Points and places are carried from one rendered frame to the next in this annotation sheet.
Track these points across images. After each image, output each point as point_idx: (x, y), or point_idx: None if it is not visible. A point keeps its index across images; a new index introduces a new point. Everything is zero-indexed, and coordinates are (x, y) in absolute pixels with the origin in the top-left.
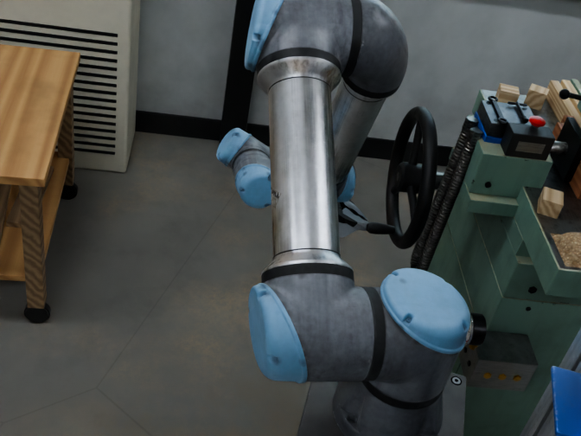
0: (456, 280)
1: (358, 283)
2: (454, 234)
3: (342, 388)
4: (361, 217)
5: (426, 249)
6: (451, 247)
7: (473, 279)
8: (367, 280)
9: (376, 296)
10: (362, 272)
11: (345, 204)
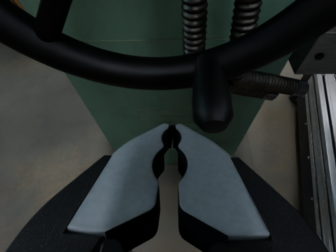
0: (176, 54)
1: (41, 175)
2: (111, 33)
3: None
4: (163, 139)
5: (258, 14)
6: (125, 46)
7: (220, 17)
8: (39, 167)
9: None
10: (30, 170)
11: (149, 205)
